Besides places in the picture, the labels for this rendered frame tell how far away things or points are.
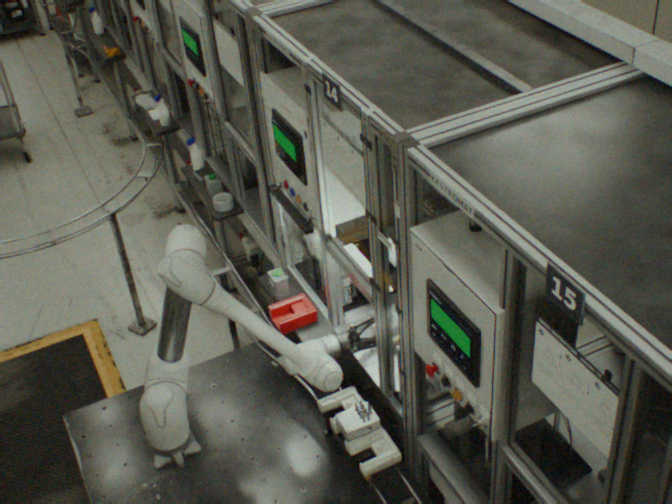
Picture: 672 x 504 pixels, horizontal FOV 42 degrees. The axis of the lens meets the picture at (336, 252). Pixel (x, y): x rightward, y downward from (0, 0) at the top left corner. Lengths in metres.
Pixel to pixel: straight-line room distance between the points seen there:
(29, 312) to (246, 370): 2.06
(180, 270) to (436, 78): 1.02
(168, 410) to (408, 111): 1.41
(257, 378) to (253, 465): 0.45
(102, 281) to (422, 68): 3.16
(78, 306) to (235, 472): 2.28
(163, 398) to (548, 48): 1.77
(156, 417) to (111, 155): 3.75
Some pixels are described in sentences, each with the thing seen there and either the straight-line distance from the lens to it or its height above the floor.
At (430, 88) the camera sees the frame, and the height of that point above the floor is 2.01.
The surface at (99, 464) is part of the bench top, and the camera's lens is 3.48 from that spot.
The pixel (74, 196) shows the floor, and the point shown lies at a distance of 6.35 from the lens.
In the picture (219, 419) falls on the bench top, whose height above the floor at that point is 0.68.
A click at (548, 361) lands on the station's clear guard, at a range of 2.08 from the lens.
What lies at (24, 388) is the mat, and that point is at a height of 0.01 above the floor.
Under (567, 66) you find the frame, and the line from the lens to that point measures 2.79.
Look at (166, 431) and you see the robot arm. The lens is 3.28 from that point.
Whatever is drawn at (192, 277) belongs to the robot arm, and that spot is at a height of 1.45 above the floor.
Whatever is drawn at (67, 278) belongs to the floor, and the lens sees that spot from 5.58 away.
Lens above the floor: 3.20
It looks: 37 degrees down
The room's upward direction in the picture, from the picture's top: 5 degrees counter-clockwise
